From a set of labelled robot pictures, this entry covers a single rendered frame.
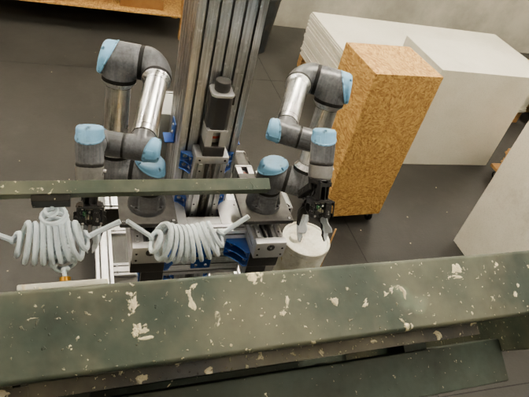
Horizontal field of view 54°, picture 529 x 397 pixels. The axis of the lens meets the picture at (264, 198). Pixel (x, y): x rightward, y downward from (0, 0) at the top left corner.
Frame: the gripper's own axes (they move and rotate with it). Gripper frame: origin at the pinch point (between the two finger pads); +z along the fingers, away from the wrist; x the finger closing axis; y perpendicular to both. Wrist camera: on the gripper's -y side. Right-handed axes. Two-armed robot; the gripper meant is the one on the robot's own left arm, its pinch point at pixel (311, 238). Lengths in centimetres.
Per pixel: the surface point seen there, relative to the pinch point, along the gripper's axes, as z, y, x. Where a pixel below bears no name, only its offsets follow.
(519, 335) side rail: -5, 77, 9
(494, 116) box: -33, -239, 276
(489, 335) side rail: -1, 71, 9
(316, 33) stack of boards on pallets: -102, -377, 154
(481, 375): 3, 77, 3
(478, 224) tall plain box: 42, -153, 201
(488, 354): 0, 75, 6
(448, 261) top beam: -23, 86, -16
